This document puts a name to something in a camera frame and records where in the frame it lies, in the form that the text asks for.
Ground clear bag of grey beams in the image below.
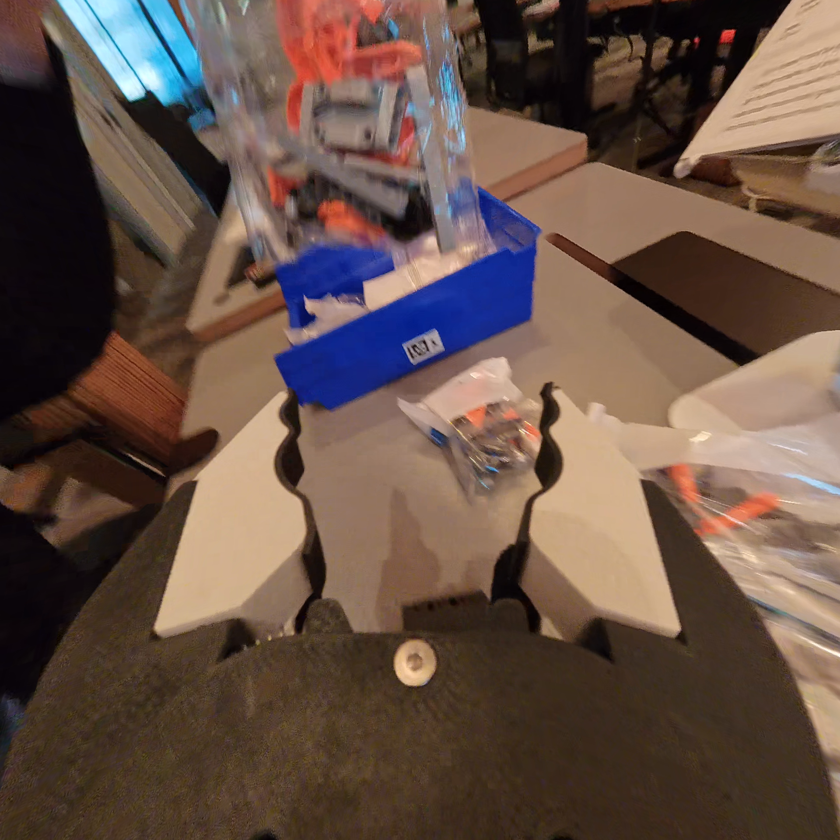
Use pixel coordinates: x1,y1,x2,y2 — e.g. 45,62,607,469
586,402,840,756

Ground black desk cable cover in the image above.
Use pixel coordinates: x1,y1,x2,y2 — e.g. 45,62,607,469
545,230,840,366

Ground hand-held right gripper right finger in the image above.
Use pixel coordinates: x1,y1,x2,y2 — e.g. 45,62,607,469
491,382,683,643

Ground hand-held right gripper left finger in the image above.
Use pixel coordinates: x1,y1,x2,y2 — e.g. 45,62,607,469
152,390,328,639

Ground blue plastic bin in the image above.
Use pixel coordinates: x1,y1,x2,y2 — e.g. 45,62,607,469
274,187,543,412

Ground black perforated plastic block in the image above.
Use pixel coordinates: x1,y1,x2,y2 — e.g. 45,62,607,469
402,591,491,634

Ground wood-edged grey desk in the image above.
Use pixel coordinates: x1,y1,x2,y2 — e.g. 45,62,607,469
185,197,290,343
459,108,589,199

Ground white book stand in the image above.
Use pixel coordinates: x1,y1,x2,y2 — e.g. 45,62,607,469
668,331,840,435

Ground clear bag of orange parts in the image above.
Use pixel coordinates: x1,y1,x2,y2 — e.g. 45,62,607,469
397,357,546,501

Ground open instruction booklet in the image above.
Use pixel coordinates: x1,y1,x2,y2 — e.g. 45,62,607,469
675,0,840,179

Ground large clear parts bag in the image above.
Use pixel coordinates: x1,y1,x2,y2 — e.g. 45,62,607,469
180,0,500,265

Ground black charger with red label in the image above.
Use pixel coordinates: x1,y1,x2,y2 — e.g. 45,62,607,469
226,246,281,290

